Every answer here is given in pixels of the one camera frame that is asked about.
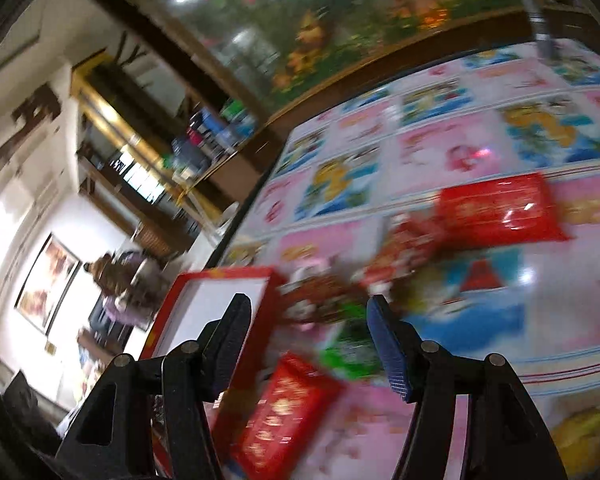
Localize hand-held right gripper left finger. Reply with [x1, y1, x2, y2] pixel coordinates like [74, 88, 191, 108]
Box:
[55, 292, 253, 480]

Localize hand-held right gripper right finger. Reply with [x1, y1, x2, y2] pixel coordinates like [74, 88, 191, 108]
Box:
[366, 294, 568, 480]

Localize green snack packet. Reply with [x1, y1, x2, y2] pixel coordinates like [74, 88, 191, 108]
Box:
[320, 322, 387, 381]

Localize red cardboard box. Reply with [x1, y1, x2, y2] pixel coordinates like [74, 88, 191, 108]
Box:
[140, 266, 287, 480]

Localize dark red flower-print packet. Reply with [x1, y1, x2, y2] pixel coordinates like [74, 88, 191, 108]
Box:
[280, 280, 362, 326]

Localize red gold-print snack packet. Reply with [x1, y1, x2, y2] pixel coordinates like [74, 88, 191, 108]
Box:
[230, 352, 346, 480]
[437, 172, 572, 252]

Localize red flower-print triangular packet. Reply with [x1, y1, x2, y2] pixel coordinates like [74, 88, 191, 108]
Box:
[380, 212, 446, 281]

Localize dining table with cloth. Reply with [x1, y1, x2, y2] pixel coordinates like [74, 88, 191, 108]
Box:
[102, 292, 156, 332]

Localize wooden slatted cabinet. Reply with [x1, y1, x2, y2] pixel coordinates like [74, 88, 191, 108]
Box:
[132, 222, 181, 261]

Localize wooden counter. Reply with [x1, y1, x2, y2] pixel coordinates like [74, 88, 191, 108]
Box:
[170, 125, 286, 221]

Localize blue water jug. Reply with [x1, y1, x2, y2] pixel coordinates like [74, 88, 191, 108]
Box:
[172, 137, 208, 173]

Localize green plastic bag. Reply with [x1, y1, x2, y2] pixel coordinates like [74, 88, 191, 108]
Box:
[220, 99, 256, 131]

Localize glass flower display case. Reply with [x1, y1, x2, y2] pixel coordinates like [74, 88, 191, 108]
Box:
[85, 0, 546, 111]

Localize framed wall picture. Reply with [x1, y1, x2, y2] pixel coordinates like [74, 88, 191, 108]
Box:
[14, 232, 83, 336]

